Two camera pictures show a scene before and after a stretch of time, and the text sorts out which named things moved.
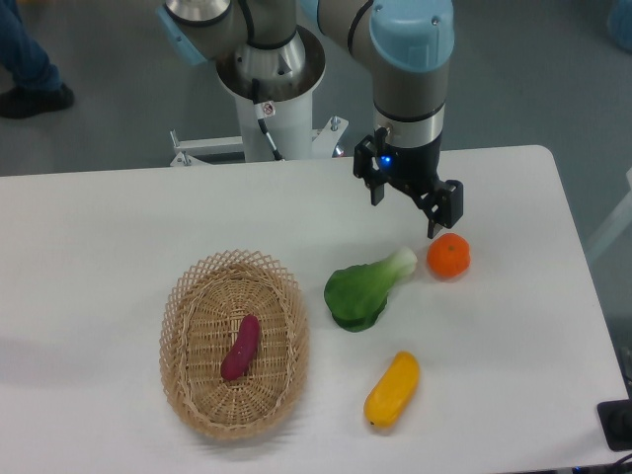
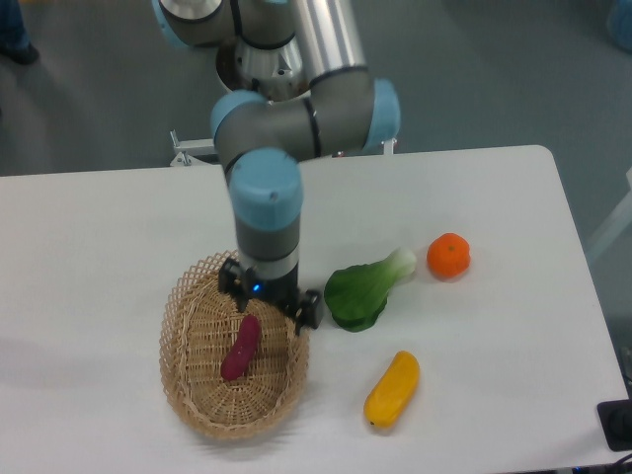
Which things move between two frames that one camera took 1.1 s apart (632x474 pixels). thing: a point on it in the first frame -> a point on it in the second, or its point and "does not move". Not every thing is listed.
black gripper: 415,168 -> 281,291
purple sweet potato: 239,361 does not move
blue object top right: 621,23 does not move
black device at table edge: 615,419 does not move
